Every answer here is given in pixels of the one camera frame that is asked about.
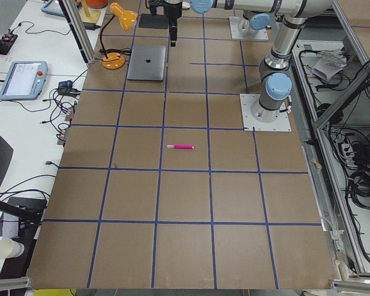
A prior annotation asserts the orange desk lamp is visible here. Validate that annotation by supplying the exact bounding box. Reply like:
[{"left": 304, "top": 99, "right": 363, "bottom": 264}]
[{"left": 99, "top": 2, "right": 138, "bottom": 70}]

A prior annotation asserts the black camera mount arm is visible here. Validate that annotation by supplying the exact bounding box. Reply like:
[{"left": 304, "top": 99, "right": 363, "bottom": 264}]
[{"left": 0, "top": 200, "right": 42, "bottom": 224}]

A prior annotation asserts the black cable bundle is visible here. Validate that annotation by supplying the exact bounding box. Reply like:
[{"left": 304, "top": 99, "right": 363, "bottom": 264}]
[{"left": 345, "top": 168, "right": 370, "bottom": 212}]

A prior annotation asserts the white paper cup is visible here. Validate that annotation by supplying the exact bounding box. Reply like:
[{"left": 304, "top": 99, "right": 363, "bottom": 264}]
[{"left": 0, "top": 238, "right": 25, "bottom": 260}]

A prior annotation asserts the wooden stand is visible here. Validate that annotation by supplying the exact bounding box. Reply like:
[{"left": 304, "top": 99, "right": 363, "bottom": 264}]
[{"left": 79, "top": 0, "right": 101, "bottom": 24}]

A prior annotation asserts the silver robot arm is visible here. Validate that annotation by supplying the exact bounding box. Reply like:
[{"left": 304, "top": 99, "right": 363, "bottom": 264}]
[
  {"left": 164, "top": 10, "right": 270, "bottom": 47},
  {"left": 190, "top": 0, "right": 332, "bottom": 123}
]

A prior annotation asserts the black device with red button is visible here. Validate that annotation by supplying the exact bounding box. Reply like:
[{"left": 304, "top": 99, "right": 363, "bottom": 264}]
[{"left": 0, "top": 30, "right": 18, "bottom": 55}]

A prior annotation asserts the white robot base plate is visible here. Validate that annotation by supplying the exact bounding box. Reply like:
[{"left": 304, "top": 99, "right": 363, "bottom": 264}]
[{"left": 239, "top": 94, "right": 291, "bottom": 132}]

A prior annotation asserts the aluminium frame post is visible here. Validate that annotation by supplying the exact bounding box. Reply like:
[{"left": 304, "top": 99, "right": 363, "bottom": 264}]
[{"left": 59, "top": 0, "right": 96, "bottom": 65}]

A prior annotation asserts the grey closed laptop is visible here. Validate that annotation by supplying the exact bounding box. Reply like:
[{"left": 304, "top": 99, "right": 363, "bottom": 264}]
[{"left": 127, "top": 45, "right": 166, "bottom": 81}]

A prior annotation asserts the blue teach pendant tablet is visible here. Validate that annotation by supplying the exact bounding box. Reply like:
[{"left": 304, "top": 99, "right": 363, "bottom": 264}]
[{"left": 0, "top": 61, "right": 48, "bottom": 101}]

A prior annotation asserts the pink highlighter pen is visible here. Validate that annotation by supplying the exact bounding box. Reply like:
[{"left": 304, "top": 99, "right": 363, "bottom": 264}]
[{"left": 166, "top": 144, "right": 194, "bottom": 150}]

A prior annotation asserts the dark grey mousepad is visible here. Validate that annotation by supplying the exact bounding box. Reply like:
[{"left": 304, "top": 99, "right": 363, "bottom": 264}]
[{"left": 138, "top": 14, "right": 168, "bottom": 30}]

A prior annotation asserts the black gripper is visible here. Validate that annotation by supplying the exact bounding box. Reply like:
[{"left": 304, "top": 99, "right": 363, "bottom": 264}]
[{"left": 146, "top": 0, "right": 183, "bottom": 47}]

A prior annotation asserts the crumpled white paper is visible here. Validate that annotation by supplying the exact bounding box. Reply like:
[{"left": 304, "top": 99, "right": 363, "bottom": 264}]
[{"left": 311, "top": 49, "right": 347, "bottom": 82}]

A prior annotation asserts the black power adapter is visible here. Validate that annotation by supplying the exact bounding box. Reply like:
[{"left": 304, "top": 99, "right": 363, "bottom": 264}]
[{"left": 83, "top": 22, "right": 101, "bottom": 31}]

